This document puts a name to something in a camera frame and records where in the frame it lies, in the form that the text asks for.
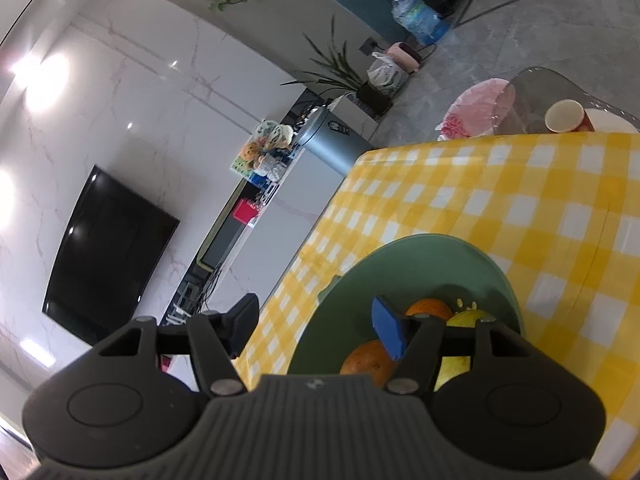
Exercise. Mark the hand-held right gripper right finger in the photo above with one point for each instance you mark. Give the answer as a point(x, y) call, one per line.
point(390, 327)

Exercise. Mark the pink small appliance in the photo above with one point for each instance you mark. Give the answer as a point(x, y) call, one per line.
point(404, 56)

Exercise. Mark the yellow-green pear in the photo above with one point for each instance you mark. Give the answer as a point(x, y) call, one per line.
point(468, 317)

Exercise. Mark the white plastic bag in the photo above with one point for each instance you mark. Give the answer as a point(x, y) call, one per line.
point(386, 76)

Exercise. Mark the orange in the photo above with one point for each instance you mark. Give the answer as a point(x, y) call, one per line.
point(428, 306)
point(367, 358)

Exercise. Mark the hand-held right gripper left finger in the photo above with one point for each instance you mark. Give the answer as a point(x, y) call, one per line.
point(242, 322)

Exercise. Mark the blue water jug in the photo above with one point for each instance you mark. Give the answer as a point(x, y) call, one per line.
point(415, 12)

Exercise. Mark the red box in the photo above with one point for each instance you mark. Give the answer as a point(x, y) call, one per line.
point(245, 211)

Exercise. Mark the white marble television cabinet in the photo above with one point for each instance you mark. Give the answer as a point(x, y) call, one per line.
point(280, 215)

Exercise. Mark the glass side table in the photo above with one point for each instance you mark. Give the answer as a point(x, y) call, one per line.
point(545, 85)

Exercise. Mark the paper cup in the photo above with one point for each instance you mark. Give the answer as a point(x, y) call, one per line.
point(565, 119)

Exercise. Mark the green colander bowl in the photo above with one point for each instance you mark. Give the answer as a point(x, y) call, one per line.
point(400, 270)

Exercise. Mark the white patterned hat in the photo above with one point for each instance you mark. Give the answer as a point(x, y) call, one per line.
point(274, 134)

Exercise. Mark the tall potted plant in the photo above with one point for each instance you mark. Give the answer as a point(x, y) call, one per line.
point(345, 77)

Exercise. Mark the yellow checked tablecloth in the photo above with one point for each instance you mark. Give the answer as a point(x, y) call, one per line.
point(550, 210)

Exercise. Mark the black wall television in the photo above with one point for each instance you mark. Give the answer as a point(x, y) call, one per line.
point(105, 255)

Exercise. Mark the silver pedal trash can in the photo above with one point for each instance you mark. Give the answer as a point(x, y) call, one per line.
point(327, 140)

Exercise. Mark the brown teddy bear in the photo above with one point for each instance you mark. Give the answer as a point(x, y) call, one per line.
point(250, 153)

